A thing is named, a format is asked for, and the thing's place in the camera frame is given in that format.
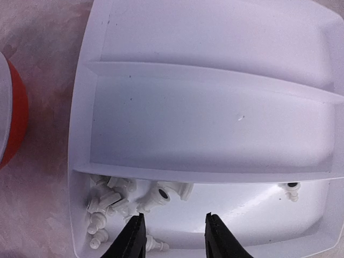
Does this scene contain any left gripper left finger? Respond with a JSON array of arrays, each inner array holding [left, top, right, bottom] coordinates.
[[101, 213, 147, 258]]

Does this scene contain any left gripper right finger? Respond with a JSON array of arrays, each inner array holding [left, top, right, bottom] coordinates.
[[204, 212, 252, 258]]

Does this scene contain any white divided plastic tray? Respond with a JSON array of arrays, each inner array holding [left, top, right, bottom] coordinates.
[[68, 1, 343, 257]]

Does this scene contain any white chess piece in tray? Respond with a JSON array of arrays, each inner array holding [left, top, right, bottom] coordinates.
[[146, 234, 170, 252], [284, 182, 301, 202]]

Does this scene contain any pile of white chess pieces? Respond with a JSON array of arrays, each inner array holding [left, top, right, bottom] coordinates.
[[87, 174, 194, 249]]

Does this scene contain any orange white bowl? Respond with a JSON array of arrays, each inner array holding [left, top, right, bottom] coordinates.
[[1, 54, 28, 168]]

